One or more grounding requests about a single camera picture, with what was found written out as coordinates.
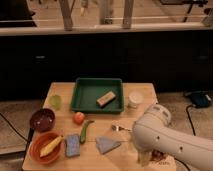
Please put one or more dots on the yellow corn cob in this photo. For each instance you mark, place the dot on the yellow corn cob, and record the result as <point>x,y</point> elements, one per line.
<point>50,147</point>

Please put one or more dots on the green plastic tray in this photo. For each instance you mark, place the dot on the green plastic tray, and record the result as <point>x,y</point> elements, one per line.
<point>87,91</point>

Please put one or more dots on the purple bowl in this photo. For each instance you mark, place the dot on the purple bowl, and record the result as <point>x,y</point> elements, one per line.
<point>42,120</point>

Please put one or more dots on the blue sponge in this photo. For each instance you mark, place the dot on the blue sponge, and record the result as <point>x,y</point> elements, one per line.
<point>72,145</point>

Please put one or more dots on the orange tomato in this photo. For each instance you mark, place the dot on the orange tomato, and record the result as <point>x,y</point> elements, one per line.
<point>78,118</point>

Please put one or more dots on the tan wooden block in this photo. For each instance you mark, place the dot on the tan wooden block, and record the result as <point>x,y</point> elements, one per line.
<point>105,99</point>

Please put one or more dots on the brown grape bunch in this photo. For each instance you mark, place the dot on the brown grape bunch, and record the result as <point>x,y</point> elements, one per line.
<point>158,156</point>

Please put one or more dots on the light green cup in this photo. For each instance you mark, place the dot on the light green cup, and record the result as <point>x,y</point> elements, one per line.
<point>55,102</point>

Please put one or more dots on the orange bowl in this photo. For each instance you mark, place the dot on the orange bowl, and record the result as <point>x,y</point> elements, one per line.
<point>41,141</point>

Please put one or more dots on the dark blue floor device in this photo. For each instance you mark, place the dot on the dark blue floor device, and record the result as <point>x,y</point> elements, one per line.
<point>199,99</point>

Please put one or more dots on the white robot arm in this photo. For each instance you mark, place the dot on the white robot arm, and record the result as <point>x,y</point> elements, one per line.
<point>151,132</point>

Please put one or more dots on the white cup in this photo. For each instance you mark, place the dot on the white cup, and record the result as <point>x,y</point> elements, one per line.
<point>135,99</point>

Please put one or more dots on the green cucumber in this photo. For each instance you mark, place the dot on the green cucumber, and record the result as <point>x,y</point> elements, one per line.
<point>83,133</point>

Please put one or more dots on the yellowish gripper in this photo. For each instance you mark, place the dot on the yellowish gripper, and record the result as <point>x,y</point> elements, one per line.
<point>144,158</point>

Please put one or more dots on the blue grey towel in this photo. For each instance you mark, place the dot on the blue grey towel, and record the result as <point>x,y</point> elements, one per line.
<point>105,144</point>

